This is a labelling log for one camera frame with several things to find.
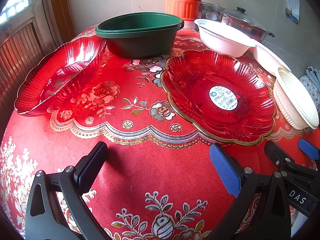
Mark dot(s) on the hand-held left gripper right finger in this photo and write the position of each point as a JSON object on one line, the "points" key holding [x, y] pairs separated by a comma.
{"points": [[222, 167]]}

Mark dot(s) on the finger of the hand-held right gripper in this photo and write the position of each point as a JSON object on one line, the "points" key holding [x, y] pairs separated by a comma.
{"points": [[308, 148], [277, 155]]}

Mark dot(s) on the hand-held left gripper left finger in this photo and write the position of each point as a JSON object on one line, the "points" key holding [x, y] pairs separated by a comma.
{"points": [[92, 162]]}

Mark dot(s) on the red plate with round sticker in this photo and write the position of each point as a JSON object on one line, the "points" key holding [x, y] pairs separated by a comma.
{"points": [[190, 92]]}

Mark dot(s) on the white smooth bowl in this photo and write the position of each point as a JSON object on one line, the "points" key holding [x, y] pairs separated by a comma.
{"points": [[267, 57], [225, 40]]}

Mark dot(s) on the dark green plastic bowl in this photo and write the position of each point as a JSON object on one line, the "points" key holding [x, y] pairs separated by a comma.
{"points": [[140, 42]]}

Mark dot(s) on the cream patterned bowl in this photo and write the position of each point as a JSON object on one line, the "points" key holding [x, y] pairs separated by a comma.
{"points": [[290, 105]]}

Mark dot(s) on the red floral tablecloth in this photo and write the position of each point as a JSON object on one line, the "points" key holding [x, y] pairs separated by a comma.
{"points": [[150, 160]]}

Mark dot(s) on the floral patterned cloth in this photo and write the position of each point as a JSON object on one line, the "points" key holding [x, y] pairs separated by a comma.
{"points": [[310, 86]]}

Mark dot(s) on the grey cloth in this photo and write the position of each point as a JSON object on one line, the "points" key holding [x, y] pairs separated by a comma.
{"points": [[313, 72]]}

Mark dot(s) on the stainless steel pot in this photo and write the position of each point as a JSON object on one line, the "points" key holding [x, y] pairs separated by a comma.
{"points": [[257, 36]]}

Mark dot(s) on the brown wooden slatted door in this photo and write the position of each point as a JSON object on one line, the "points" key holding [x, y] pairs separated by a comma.
{"points": [[20, 47]]}

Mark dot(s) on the clear drinking glass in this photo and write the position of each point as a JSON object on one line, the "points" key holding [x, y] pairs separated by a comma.
{"points": [[212, 11]]}

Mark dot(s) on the orange thermos jug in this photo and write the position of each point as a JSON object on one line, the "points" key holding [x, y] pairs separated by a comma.
{"points": [[180, 0]]}

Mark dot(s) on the window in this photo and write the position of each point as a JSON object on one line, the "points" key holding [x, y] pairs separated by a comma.
{"points": [[15, 2]]}

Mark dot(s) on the wall calendar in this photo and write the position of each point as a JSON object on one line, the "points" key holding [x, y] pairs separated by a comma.
{"points": [[292, 2]]}

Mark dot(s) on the wooden door frame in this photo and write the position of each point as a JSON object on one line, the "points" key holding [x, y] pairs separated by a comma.
{"points": [[57, 10]]}

